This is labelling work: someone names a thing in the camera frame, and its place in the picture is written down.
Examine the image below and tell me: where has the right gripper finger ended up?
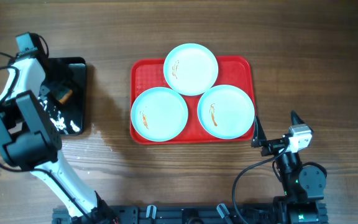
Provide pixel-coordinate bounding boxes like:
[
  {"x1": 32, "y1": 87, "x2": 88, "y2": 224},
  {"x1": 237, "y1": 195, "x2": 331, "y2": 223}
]
[
  {"x1": 251, "y1": 116, "x2": 267, "y2": 147},
  {"x1": 290, "y1": 110, "x2": 304, "y2": 126}
]

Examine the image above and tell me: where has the green and orange sponge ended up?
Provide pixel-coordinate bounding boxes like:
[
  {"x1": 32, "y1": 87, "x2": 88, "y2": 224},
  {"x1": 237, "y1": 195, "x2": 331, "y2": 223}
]
[{"x1": 53, "y1": 86, "x2": 73, "y2": 105}]

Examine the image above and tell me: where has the light blue plate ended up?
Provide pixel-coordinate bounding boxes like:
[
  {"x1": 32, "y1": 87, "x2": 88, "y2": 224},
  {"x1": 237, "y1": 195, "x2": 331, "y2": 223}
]
[
  {"x1": 197, "y1": 85, "x2": 255, "y2": 139},
  {"x1": 131, "y1": 87, "x2": 189, "y2": 142},
  {"x1": 163, "y1": 43, "x2": 219, "y2": 96}
]

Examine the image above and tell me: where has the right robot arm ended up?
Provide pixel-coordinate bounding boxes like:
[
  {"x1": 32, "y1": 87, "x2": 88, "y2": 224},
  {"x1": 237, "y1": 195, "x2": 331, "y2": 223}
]
[{"x1": 247, "y1": 111, "x2": 328, "y2": 224}]

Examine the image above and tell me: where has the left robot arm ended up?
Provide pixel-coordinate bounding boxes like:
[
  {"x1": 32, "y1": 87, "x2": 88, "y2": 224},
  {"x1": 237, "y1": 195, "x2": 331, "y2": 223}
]
[{"x1": 0, "y1": 32, "x2": 119, "y2": 223}]

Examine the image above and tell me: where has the black rectangular water tray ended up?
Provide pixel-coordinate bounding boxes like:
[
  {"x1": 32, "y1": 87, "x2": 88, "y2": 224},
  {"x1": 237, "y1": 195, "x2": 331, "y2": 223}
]
[{"x1": 38, "y1": 57, "x2": 88, "y2": 136}]

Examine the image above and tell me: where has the red plastic tray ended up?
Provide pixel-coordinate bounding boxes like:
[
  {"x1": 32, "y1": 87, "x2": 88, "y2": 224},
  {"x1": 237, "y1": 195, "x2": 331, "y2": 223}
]
[{"x1": 130, "y1": 55, "x2": 255, "y2": 145}]

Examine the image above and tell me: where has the right black cable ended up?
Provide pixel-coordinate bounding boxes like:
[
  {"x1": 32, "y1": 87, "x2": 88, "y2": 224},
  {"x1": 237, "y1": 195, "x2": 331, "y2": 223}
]
[{"x1": 231, "y1": 144, "x2": 290, "y2": 224}]

